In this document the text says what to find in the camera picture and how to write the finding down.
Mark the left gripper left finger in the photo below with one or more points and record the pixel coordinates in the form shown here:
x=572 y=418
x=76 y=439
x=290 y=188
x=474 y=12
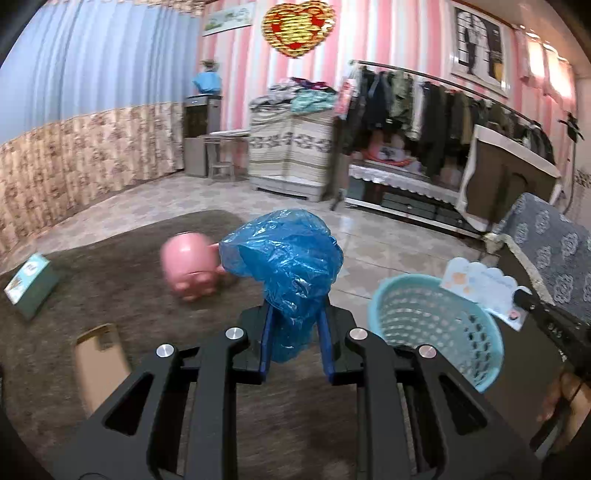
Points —
x=254 y=362

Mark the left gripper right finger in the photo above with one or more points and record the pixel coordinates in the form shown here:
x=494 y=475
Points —
x=336 y=331

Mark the white scalloped paper card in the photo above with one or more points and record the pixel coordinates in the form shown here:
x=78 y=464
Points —
x=488 y=287

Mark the blue plastic bag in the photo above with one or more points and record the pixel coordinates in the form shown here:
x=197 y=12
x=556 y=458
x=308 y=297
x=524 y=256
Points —
x=293 y=254

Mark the grey fuzzy table mat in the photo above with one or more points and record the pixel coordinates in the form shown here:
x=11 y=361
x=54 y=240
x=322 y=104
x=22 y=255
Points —
x=294 y=426

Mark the light blue plastic basket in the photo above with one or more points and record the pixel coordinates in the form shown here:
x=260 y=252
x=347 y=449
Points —
x=414 y=310

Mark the blue floral fringed cloth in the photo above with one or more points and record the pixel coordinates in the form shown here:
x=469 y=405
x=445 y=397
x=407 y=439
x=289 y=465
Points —
x=553 y=251

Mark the pink piggy bank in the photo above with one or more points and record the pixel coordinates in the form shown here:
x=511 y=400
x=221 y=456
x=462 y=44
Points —
x=191 y=265

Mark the tan phone case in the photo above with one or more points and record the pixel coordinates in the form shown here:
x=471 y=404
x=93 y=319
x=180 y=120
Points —
x=100 y=365

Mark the cloth covered television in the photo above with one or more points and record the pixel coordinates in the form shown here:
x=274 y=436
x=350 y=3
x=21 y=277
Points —
x=498 y=171

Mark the low tv stand lace cover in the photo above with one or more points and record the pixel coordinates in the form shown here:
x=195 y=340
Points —
x=405 y=193

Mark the cloth covered storage box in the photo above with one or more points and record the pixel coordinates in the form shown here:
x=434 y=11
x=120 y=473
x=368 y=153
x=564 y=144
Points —
x=291 y=153

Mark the small grey stool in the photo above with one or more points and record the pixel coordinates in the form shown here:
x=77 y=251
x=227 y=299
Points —
x=219 y=161

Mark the teal tissue box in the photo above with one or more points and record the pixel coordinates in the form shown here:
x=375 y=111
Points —
x=31 y=285

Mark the clothes rack with coats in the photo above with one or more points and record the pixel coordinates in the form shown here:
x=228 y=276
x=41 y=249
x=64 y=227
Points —
x=396 y=116

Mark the black water dispenser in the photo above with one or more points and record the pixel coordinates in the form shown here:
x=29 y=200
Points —
x=201 y=116

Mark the pile of folded clothes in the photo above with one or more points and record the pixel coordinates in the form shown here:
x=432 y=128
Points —
x=297 y=95

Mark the blue and floral curtain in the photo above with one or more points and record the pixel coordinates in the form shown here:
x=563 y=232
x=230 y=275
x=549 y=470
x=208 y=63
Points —
x=92 y=97

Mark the red gold heart decoration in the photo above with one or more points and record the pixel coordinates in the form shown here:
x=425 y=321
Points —
x=296 y=29

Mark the framed wall photo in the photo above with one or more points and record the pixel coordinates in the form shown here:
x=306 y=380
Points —
x=479 y=49

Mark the landscape wall picture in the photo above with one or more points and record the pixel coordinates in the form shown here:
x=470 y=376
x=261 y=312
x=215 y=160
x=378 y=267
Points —
x=231 y=18

